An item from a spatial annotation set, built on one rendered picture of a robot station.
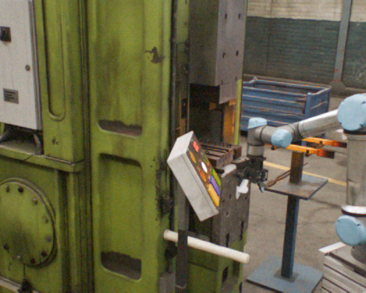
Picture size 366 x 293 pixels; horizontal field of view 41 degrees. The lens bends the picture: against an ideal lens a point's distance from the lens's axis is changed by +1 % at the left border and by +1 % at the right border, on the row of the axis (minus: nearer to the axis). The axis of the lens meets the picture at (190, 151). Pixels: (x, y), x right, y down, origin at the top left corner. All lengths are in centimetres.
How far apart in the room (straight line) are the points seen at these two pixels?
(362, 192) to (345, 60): 875
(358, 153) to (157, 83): 95
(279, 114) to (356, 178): 466
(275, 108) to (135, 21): 430
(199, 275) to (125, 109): 101
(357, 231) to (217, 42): 108
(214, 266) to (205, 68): 106
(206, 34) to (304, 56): 858
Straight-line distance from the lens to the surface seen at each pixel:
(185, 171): 188
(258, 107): 655
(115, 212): 265
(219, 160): 254
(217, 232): 261
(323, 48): 1068
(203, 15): 238
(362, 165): 180
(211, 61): 237
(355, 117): 174
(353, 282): 210
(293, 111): 636
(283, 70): 1116
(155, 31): 222
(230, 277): 304
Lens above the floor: 175
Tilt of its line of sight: 17 degrees down
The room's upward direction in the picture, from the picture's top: 2 degrees clockwise
